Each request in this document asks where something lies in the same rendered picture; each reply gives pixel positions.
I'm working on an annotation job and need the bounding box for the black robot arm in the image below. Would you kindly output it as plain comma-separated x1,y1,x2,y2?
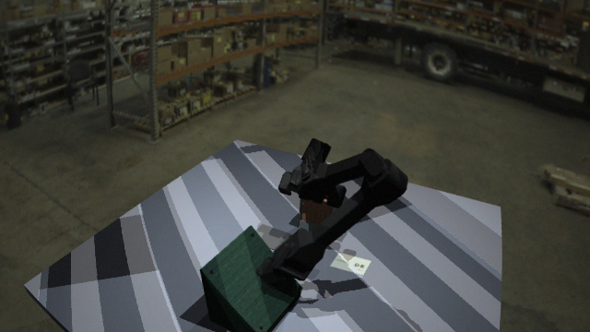
255,138,408,290

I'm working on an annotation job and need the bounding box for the brown box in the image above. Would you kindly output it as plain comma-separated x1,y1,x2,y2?
302,199,313,223
312,202,323,225
321,200,332,223

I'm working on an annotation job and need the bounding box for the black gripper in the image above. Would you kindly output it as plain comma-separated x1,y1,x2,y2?
278,172,347,208

